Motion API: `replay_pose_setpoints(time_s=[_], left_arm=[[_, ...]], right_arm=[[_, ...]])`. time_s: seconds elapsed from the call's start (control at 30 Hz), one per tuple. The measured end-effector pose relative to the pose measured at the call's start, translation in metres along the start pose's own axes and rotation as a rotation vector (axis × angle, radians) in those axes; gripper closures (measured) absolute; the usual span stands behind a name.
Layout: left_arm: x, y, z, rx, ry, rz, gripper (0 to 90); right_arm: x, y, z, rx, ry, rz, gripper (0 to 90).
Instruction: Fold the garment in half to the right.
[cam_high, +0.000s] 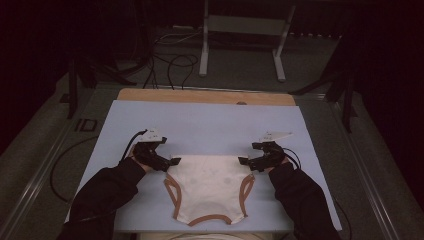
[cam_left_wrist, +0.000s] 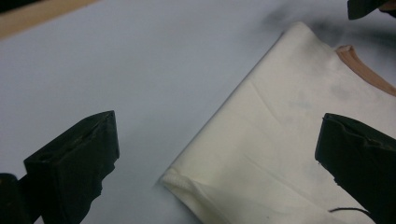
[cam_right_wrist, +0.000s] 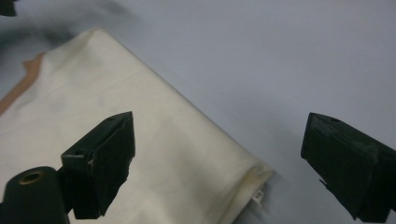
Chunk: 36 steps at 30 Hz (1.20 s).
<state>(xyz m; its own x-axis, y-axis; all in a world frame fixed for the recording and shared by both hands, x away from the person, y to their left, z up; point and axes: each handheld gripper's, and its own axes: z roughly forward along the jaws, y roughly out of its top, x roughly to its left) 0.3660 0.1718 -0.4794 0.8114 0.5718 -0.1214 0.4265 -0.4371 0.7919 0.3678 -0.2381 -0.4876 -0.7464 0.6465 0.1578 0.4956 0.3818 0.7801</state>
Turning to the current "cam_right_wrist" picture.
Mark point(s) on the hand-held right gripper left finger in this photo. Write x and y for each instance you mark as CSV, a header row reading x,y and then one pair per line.
x,y
102,161

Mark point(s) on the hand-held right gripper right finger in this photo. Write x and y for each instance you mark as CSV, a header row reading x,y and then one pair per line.
x,y
348,168

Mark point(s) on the cream baby bodysuit brown trim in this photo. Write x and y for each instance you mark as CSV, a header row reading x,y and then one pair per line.
x,y
155,124

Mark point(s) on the light blue mat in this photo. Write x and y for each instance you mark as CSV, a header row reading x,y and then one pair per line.
x,y
280,62

